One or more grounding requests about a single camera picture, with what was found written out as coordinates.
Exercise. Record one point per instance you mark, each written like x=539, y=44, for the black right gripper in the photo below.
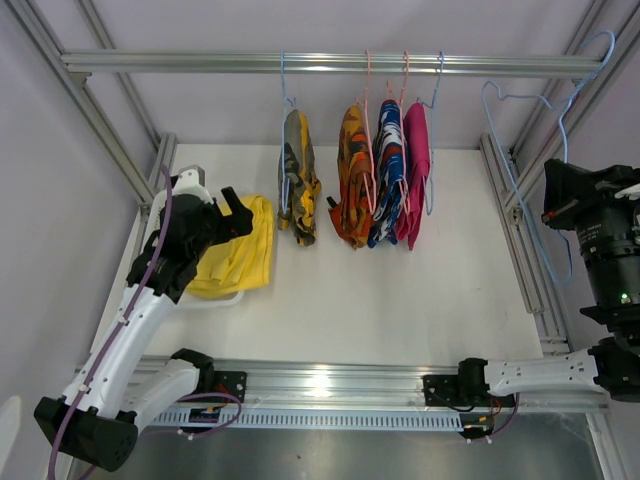
x=570, y=191

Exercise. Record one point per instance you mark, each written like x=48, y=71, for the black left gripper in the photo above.
x=237, y=224

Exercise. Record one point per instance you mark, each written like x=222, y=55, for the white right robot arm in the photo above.
x=611, y=366

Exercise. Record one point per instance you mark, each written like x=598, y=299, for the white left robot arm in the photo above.
x=98, y=417

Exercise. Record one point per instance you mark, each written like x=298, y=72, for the olive yellow camouflage trousers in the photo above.
x=305, y=185

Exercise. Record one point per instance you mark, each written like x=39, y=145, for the blue hanger of camouflage trousers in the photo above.
x=289, y=104

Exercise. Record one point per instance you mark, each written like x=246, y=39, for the orange camouflage trousers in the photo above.
x=351, y=215

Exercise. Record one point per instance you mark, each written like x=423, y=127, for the pink trousers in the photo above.
x=418, y=170

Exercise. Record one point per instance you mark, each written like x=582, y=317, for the blue white patterned trousers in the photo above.
x=388, y=171

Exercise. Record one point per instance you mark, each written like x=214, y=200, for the white plastic basket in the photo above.
x=187, y=301

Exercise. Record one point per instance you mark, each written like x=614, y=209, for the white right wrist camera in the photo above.
x=631, y=192

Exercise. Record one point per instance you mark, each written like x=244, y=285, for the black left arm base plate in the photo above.
x=229, y=382

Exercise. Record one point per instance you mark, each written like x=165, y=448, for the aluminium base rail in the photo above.
x=305, y=385

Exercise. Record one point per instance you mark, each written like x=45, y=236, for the aluminium hanging rail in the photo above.
x=226, y=62

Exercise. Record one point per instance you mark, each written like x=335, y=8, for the white slotted cable duct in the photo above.
x=412, y=420

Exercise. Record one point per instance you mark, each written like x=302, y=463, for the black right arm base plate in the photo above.
x=445, y=392

